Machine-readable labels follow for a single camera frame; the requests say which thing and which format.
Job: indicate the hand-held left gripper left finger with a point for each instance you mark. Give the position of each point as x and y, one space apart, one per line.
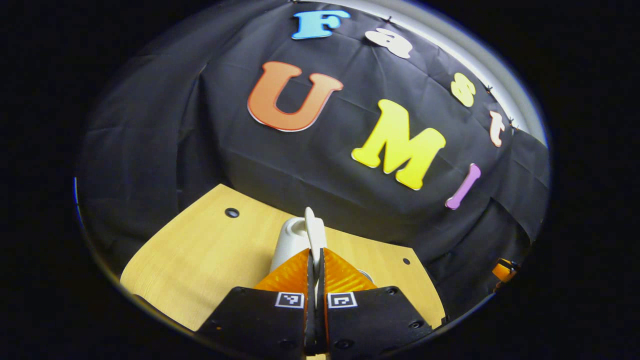
310 310

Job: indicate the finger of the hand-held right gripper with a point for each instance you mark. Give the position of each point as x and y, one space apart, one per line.
501 271

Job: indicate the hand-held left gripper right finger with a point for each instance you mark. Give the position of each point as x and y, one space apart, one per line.
325 310

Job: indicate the white suitcase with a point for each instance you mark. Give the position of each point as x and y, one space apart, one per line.
292 240

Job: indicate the black backdrop cloth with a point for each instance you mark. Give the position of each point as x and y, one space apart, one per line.
200 125

